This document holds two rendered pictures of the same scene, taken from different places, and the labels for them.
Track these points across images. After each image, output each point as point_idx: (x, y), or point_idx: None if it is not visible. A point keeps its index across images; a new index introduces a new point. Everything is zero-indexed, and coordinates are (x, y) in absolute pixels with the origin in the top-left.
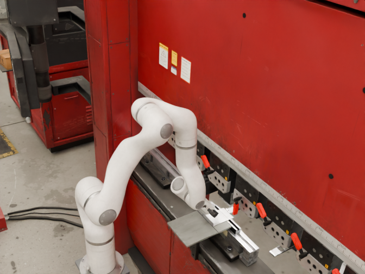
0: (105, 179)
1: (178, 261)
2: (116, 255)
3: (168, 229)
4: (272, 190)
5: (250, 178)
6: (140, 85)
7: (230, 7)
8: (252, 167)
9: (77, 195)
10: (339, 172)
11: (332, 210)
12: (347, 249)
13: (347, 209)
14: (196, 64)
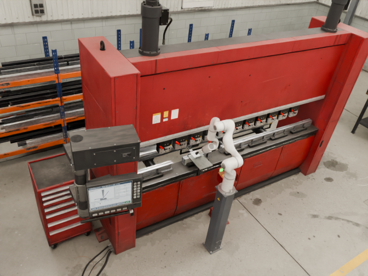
0: (235, 151)
1: (185, 189)
2: (221, 184)
3: (177, 184)
4: None
5: None
6: None
7: (202, 77)
8: None
9: (232, 167)
10: (243, 98)
11: (242, 109)
12: (246, 115)
13: (246, 105)
14: (182, 107)
